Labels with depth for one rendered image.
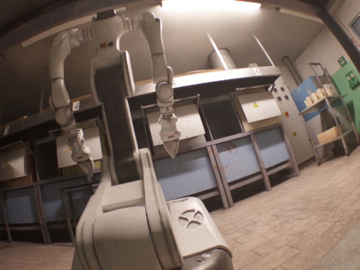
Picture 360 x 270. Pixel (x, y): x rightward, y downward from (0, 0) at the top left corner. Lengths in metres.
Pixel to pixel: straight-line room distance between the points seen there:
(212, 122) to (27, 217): 3.26
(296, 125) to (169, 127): 3.19
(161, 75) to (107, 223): 0.56
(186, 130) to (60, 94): 1.57
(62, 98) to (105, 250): 0.59
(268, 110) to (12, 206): 4.04
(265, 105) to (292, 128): 1.18
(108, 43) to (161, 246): 0.93
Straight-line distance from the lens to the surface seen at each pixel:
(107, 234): 0.43
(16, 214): 3.11
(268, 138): 2.66
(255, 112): 2.46
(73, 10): 0.44
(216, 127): 2.97
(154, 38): 0.79
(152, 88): 2.09
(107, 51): 0.97
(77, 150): 0.87
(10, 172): 2.94
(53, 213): 2.61
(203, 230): 0.62
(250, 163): 2.42
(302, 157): 3.63
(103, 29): 1.08
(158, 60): 0.75
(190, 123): 2.10
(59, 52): 0.87
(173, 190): 2.12
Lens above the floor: 0.42
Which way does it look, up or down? 16 degrees up
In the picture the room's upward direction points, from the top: 16 degrees counter-clockwise
